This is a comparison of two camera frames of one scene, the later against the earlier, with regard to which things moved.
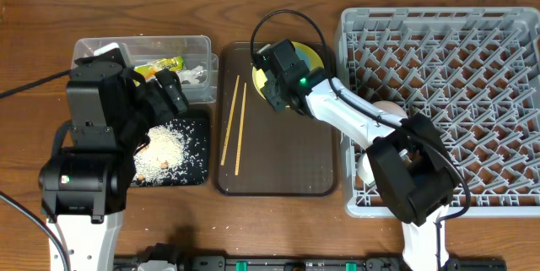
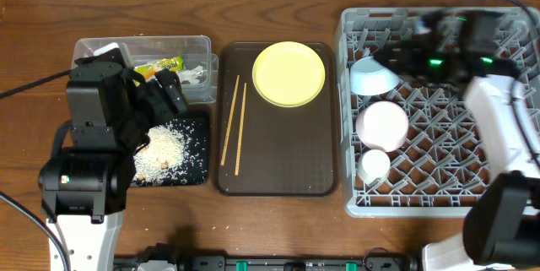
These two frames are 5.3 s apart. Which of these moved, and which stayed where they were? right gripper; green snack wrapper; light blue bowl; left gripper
Moved: light blue bowl; right gripper
Stayed: left gripper; green snack wrapper
